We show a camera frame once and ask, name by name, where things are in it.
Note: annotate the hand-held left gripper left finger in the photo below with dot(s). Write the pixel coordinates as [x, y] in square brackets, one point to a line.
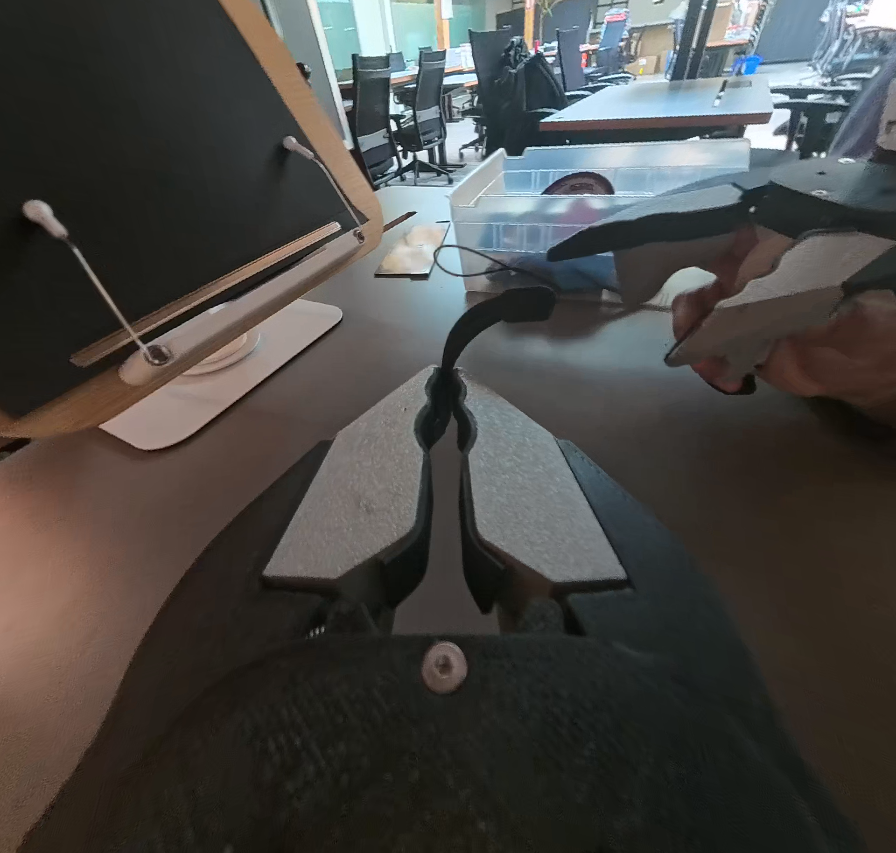
[350, 503]

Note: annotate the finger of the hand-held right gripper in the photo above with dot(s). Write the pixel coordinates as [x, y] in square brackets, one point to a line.
[658, 237]
[777, 307]

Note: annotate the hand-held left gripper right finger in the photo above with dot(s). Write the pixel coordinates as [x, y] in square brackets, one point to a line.
[532, 510]

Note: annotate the black curved band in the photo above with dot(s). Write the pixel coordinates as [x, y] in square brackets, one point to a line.
[525, 305]

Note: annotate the person's right hand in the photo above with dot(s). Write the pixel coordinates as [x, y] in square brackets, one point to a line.
[840, 356]

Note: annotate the clear plastic bin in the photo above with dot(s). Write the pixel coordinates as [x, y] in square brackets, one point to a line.
[630, 167]

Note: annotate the red round item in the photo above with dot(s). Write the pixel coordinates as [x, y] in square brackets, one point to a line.
[577, 184]

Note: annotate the blue item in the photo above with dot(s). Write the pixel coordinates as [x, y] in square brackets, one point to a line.
[560, 268]

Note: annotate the grey top office desk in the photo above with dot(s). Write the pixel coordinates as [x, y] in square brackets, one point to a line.
[658, 100]

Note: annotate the small blue crate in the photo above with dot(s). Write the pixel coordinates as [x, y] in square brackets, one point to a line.
[749, 65]

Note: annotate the black jacket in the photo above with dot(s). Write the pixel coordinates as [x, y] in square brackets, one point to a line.
[532, 104]

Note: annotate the black mesh office chair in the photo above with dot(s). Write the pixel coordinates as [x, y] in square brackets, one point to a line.
[428, 111]
[572, 55]
[486, 62]
[374, 118]

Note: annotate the silver foil packet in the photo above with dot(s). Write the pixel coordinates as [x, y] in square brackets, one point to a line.
[411, 254]

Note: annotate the brown pencil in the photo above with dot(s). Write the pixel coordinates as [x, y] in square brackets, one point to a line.
[399, 221]

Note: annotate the wooden black book stand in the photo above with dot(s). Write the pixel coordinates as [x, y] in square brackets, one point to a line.
[140, 132]

